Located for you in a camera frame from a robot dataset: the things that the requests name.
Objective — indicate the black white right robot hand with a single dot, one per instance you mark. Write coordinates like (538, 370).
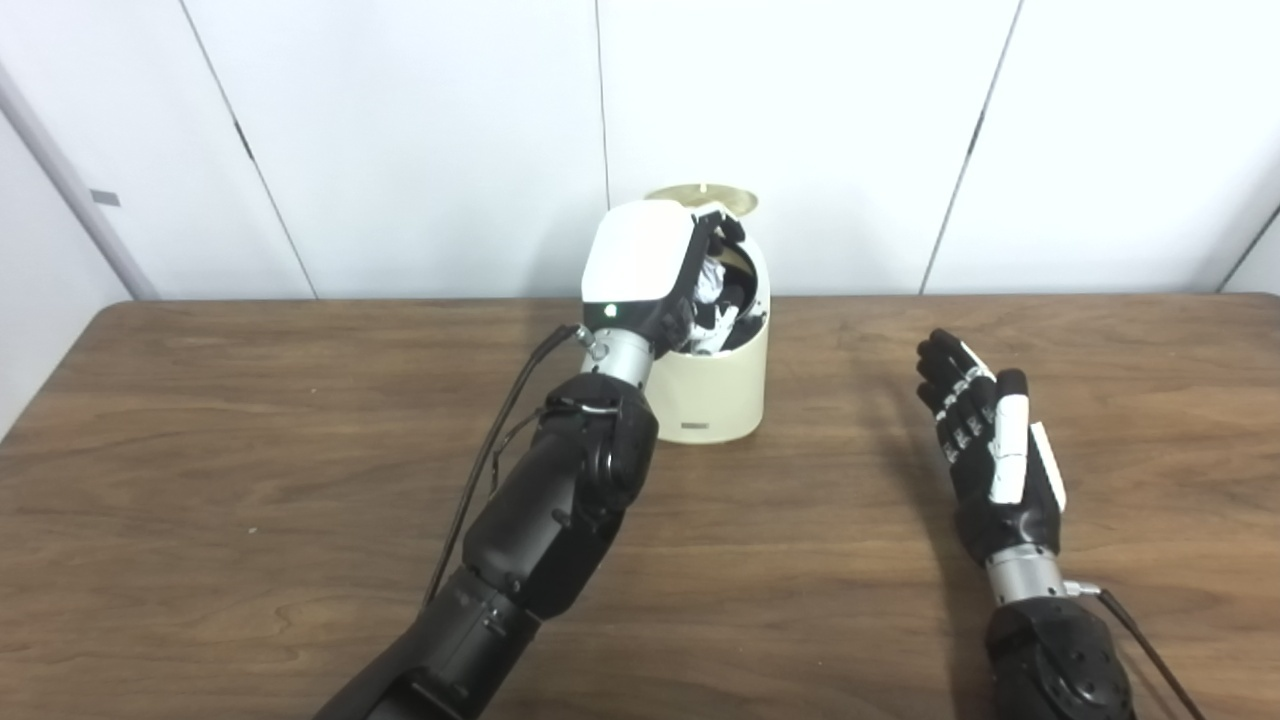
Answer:
(1015, 525)

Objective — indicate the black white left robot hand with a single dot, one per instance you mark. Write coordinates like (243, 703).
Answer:
(635, 250)

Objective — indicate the white paper ball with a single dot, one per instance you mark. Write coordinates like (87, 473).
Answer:
(710, 280)

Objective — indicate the cream round bin lid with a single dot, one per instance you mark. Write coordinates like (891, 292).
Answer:
(715, 193)

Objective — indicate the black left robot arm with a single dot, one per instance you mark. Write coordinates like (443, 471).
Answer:
(540, 520)

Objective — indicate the cream-colored bin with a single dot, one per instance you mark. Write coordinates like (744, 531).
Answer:
(715, 395)

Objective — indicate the small grey wall label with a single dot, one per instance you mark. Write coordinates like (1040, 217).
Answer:
(105, 197)

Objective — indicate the grey wall corner strip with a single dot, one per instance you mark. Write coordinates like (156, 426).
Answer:
(70, 175)

